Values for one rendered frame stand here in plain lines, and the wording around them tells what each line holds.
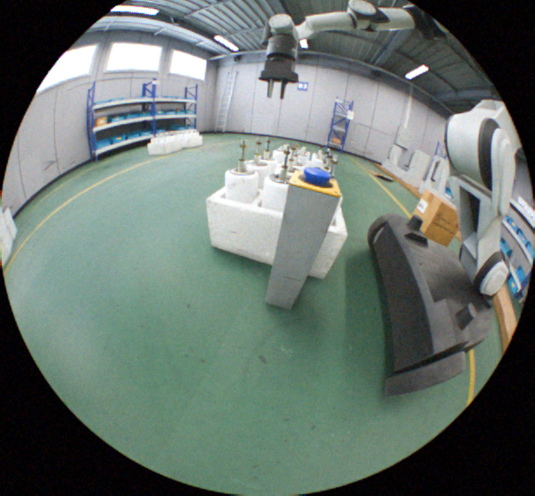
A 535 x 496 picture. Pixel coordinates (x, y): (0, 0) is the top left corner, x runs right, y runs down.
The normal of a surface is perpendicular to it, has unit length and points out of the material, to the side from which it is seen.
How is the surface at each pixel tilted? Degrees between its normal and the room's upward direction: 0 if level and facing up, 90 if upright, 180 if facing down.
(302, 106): 90
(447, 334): 45
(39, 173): 90
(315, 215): 90
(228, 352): 0
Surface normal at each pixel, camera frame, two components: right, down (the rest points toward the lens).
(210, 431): 0.11, -0.80
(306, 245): -0.29, 0.54
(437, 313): -0.59, -0.76
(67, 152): 0.94, 0.28
